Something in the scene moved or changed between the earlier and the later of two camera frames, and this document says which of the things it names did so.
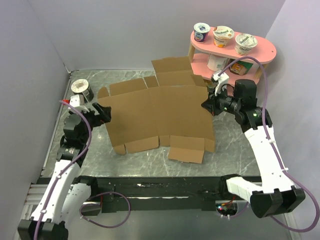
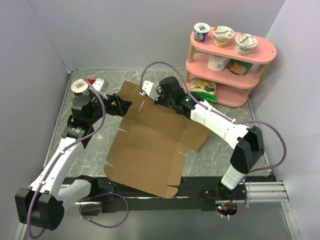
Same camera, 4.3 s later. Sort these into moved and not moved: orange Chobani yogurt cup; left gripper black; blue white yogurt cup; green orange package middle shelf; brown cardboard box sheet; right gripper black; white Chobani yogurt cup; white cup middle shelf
Moved: brown cardboard box sheet; right gripper black; left gripper black
Not moved: orange Chobani yogurt cup; white cup middle shelf; white Chobani yogurt cup; green orange package middle shelf; blue white yogurt cup
